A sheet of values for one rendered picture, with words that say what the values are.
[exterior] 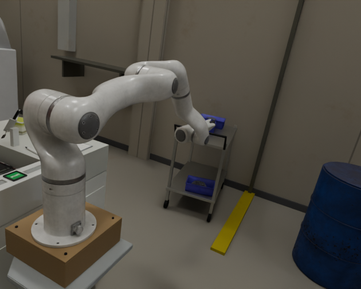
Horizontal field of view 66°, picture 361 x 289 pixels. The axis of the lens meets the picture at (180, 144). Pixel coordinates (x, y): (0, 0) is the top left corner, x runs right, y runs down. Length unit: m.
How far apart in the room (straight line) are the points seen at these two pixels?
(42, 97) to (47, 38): 4.02
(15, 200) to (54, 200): 0.33
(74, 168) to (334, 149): 2.75
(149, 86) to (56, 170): 0.40
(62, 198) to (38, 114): 0.24
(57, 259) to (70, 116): 0.40
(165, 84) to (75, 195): 0.46
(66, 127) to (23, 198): 0.53
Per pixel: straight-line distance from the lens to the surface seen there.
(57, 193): 0.85
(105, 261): 1.00
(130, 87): 0.92
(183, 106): 1.25
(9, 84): 4.72
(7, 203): 1.16
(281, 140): 3.20
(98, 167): 1.49
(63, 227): 0.91
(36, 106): 0.81
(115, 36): 3.95
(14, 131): 1.43
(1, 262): 1.27
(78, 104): 0.74
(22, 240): 0.98
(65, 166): 0.81
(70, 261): 0.88
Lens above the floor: 1.50
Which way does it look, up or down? 19 degrees down
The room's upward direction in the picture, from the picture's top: 9 degrees clockwise
